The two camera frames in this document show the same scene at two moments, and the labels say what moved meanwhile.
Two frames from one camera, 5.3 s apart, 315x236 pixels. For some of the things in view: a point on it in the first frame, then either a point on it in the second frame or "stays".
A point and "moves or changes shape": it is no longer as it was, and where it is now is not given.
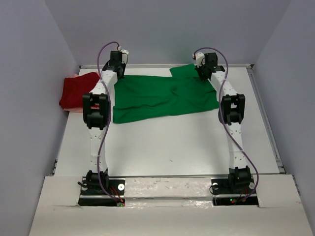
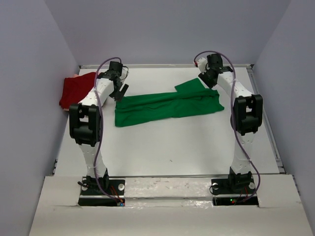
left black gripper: (123, 66) → (117, 95)
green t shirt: (139, 97) moves or changes shape
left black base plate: (115, 187) stays
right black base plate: (223, 193) stays
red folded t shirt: (73, 88) stays
